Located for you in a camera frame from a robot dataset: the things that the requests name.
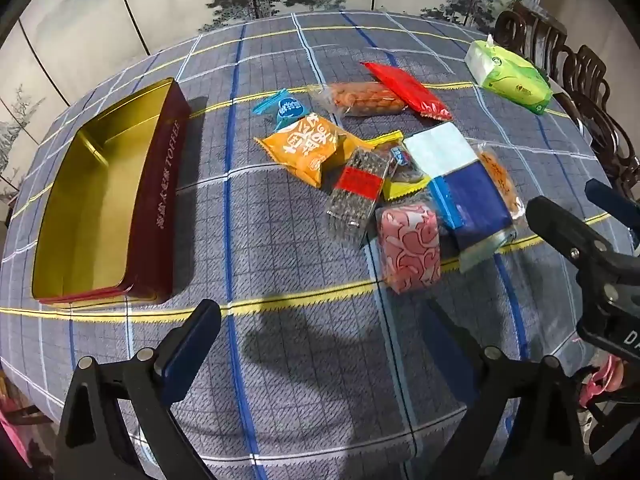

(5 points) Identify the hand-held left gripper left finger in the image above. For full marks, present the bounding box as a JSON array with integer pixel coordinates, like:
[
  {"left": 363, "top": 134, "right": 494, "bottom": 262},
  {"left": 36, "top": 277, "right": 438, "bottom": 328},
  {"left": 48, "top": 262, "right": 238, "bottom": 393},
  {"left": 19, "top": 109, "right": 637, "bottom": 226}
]
[{"left": 54, "top": 299, "right": 223, "bottom": 480}]

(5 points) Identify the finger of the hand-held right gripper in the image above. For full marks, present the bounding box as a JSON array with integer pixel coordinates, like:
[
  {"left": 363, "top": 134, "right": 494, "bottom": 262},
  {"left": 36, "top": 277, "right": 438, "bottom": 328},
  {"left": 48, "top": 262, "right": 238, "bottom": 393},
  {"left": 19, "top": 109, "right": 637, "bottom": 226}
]
[
  {"left": 584, "top": 178, "right": 640, "bottom": 251},
  {"left": 526, "top": 195, "right": 640, "bottom": 291}
]

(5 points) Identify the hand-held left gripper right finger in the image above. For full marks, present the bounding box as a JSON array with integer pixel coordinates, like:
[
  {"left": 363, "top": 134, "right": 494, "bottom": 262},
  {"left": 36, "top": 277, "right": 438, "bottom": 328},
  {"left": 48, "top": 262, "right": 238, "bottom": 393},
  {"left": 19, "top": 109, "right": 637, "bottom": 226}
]
[{"left": 427, "top": 297, "right": 588, "bottom": 480}]

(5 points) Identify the clear packet of orange crackers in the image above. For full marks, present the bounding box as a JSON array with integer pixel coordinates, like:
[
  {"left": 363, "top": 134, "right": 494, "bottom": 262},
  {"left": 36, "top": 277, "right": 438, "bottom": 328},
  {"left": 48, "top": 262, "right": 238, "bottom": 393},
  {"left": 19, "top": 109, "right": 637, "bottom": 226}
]
[{"left": 475, "top": 142, "right": 526, "bottom": 221}]

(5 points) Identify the pink patterned snack packet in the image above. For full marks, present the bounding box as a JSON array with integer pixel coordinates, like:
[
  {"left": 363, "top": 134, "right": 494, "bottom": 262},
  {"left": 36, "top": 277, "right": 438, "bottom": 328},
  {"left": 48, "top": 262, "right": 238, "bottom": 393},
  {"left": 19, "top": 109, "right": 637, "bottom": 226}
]
[{"left": 375, "top": 203, "right": 443, "bottom": 295}]

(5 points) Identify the yellow-edged packet of dark snack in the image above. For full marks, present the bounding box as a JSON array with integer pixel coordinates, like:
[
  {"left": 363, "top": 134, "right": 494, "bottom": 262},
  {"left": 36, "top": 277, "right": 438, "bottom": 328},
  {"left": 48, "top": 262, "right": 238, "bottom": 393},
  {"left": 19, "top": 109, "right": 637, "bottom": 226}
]
[{"left": 367, "top": 131, "right": 432, "bottom": 202}]

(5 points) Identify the red and gold tin box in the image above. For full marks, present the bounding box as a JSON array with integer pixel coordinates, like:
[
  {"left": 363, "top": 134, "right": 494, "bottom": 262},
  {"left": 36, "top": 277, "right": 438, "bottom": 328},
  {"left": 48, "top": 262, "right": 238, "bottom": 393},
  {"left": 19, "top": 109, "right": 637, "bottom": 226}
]
[{"left": 31, "top": 77, "right": 192, "bottom": 309}]

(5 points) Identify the dark seed bar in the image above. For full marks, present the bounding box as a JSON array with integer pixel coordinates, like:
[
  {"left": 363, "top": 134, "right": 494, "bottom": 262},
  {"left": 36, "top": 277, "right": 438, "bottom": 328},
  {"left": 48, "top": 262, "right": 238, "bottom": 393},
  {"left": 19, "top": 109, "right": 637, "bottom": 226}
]
[{"left": 325, "top": 146, "right": 392, "bottom": 231}]

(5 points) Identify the red snack packet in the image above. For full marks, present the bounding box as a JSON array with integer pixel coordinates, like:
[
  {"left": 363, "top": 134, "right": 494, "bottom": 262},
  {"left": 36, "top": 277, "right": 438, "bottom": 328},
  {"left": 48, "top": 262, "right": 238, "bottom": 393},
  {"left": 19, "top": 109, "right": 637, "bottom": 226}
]
[{"left": 361, "top": 61, "right": 455, "bottom": 123}]

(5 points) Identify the orange snack packet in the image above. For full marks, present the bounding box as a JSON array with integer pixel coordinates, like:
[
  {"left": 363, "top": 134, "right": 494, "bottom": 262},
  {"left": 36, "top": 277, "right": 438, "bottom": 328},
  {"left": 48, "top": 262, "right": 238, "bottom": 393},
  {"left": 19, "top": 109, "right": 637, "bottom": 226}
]
[{"left": 254, "top": 114, "right": 376, "bottom": 190}]

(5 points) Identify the clear packet of coated peanuts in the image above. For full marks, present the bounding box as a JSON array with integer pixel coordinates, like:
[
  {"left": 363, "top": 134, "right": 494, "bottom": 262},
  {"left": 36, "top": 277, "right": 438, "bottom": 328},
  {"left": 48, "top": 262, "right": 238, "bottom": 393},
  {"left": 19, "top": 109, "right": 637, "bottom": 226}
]
[{"left": 306, "top": 81, "right": 407, "bottom": 118}]

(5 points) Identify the light blue candy packet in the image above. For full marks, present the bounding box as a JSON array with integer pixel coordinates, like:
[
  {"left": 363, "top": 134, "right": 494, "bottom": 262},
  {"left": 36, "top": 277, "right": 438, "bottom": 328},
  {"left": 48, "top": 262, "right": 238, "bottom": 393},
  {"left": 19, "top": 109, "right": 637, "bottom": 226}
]
[{"left": 251, "top": 87, "right": 312, "bottom": 128}]

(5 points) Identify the dark carved wooden chair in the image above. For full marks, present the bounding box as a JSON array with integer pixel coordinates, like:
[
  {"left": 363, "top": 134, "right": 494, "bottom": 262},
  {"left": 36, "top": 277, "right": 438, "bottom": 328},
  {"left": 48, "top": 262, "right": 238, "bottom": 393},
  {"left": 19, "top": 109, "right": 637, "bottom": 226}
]
[
  {"left": 550, "top": 45, "right": 640, "bottom": 201},
  {"left": 492, "top": 0, "right": 568, "bottom": 61}
]

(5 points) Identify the blue-grey plaid tablecloth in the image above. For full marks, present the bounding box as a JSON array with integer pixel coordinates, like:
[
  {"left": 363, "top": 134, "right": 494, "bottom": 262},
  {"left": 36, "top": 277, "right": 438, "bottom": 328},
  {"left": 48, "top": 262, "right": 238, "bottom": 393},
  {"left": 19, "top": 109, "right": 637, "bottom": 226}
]
[{"left": 0, "top": 9, "right": 636, "bottom": 480}]

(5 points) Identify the green and white tissue pack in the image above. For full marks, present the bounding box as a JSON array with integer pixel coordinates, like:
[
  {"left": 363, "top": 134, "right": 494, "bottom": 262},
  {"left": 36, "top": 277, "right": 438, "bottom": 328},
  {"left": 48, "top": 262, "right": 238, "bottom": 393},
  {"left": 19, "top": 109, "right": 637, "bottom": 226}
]
[{"left": 464, "top": 35, "right": 555, "bottom": 117}]

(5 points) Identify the painted folding screen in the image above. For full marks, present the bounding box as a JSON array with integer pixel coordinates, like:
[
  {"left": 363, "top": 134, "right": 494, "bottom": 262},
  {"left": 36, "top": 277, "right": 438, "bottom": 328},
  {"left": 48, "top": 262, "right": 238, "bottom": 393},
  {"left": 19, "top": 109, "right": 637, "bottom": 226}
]
[{"left": 0, "top": 0, "right": 546, "bottom": 201}]

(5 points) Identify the pink and black cord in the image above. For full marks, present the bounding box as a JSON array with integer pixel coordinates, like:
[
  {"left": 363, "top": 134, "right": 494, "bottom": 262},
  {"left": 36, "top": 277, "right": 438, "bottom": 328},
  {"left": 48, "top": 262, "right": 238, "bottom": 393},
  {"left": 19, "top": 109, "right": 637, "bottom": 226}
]
[{"left": 577, "top": 352, "right": 626, "bottom": 408}]

